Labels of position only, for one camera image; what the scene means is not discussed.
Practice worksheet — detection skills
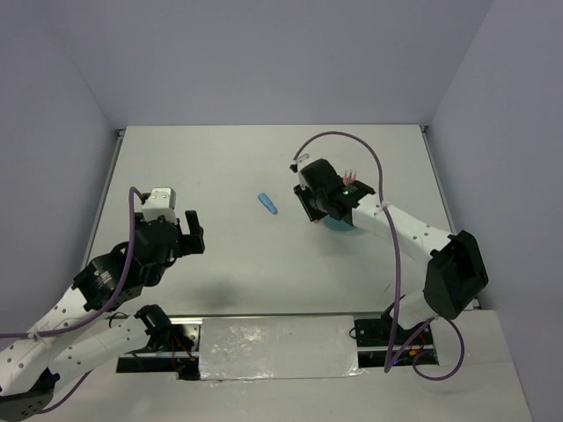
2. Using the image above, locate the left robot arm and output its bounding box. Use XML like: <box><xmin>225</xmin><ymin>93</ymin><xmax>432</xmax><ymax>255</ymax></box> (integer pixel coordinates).
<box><xmin>1</xmin><ymin>210</ymin><xmax>205</xmax><ymax>421</ymax></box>

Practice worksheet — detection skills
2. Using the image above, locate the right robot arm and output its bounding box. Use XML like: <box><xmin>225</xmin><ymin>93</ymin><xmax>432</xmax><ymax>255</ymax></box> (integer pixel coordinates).
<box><xmin>290</xmin><ymin>155</ymin><xmax>488</xmax><ymax>344</ymax></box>

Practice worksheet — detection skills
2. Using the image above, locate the teal round desk organizer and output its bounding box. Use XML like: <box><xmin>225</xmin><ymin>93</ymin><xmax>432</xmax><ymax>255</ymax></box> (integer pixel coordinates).
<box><xmin>323</xmin><ymin>216</ymin><xmax>355</xmax><ymax>232</ymax></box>

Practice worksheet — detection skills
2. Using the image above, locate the blue translucent case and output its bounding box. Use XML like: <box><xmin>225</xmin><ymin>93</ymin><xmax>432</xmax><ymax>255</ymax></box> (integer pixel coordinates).
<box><xmin>258</xmin><ymin>193</ymin><xmax>278</xmax><ymax>215</ymax></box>

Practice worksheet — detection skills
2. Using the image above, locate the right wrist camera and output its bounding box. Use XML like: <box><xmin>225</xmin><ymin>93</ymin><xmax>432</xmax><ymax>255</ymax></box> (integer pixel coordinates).
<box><xmin>289</xmin><ymin>153</ymin><xmax>311</xmax><ymax>186</ymax></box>

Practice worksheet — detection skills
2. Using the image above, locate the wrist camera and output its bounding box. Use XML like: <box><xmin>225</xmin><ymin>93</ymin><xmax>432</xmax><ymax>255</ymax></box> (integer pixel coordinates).
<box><xmin>142</xmin><ymin>187</ymin><xmax>177</xmax><ymax>224</ymax></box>
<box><xmin>289</xmin><ymin>153</ymin><xmax>311</xmax><ymax>186</ymax></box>

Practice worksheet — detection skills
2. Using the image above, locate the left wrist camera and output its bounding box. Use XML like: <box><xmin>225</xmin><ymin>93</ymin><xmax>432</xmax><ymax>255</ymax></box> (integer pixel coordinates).
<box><xmin>142</xmin><ymin>187</ymin><xmax>177</xmax><ymax>224</ymax></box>

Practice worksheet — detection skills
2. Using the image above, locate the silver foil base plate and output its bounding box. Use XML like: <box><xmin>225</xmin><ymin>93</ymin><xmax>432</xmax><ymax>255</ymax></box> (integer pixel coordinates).
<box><xmin>199</xmin><ymin>316</ymin><xmax>362</xmax><ymax>381</ymax></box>

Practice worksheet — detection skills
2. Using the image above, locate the black mounting rail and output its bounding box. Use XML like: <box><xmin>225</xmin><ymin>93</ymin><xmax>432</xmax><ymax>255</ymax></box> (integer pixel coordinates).
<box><xmin>116</xmin><ymin>312</ymin><xmax>441</xmax><ymax>382</ymax></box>

